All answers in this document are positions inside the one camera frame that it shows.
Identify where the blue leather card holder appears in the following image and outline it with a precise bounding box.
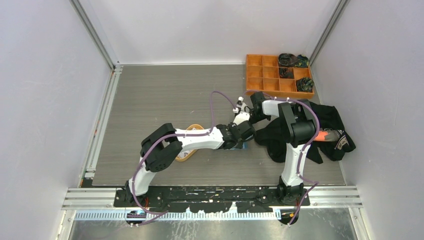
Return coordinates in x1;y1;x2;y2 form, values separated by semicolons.
229;141;248;150

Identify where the orange oval plastic tray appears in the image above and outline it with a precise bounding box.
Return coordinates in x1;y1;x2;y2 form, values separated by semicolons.
175;124;204;162

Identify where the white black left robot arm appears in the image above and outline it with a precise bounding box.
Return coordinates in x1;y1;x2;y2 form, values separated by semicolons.
126;121;256;207

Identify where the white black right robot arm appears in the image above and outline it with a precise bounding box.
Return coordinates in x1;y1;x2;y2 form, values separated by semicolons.
249;91;320;206

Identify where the black t-shirt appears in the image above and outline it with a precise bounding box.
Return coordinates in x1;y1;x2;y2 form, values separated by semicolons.
254;102;356;164

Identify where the orange compartment organizer box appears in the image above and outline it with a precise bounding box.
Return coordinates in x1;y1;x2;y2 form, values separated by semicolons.
245;54;315;99

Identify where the black sock in compartment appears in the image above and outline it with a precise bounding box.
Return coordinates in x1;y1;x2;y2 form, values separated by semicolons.
278;67;294;79

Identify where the green black rolled sock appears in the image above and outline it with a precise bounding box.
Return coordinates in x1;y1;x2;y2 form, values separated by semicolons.
295;77;315;93

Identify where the dark rolled sock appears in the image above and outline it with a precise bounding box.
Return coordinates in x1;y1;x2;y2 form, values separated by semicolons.
277;53;299;68

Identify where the green patterned rolled sock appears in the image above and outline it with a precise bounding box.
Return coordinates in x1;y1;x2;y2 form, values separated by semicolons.
295;54;310;68

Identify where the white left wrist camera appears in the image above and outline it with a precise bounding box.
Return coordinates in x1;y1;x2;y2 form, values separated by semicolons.
232;107;250;125

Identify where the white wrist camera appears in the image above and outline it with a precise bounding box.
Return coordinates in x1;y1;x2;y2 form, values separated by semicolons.
232;107;250;125
236;96;251;114

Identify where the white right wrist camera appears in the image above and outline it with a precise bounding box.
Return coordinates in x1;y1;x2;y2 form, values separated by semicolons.
236;96;251;114

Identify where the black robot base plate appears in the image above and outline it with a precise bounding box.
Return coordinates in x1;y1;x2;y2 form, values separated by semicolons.
113;186;310;213

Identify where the aluminium frame rail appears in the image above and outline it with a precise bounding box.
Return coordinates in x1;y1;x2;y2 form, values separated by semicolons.
61;186;363;222

